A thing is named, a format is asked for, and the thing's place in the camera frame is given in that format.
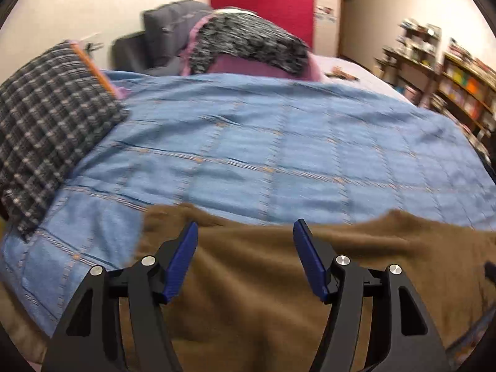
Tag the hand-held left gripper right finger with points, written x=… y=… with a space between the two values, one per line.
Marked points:
x=308 y=259

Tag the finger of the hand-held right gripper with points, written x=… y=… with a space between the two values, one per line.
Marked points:
x=491 y=270

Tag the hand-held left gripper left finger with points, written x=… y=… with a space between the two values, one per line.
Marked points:
x=182 y=259

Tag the brown pants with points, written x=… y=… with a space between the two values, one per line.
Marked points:
x=252 y=279

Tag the blue checked bedspread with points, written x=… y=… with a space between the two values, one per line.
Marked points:
x=252 y=143

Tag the wooden bookshelf with books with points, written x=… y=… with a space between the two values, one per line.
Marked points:
x=465 y=85

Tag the lilac bed sheet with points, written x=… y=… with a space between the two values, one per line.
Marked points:
x=368 y=81

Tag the dark plaid cloth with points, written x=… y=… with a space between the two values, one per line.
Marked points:
x=46 y=124

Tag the purple pillow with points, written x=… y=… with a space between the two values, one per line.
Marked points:
x=248 y=66

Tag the wooden desk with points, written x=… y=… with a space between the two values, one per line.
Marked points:
x=410 y=64

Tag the leopard print blanket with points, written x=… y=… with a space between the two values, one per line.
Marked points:
x=240 y=38

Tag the wooden desktop organizer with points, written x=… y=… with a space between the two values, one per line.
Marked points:
x=420 y=40

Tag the grey padded headboard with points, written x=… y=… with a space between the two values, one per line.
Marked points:
x=166 y=19

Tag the red upright mattress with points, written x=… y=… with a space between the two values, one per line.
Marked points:
x=263 y=4

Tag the wall stickers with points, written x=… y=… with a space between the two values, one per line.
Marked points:
x=324 y=13

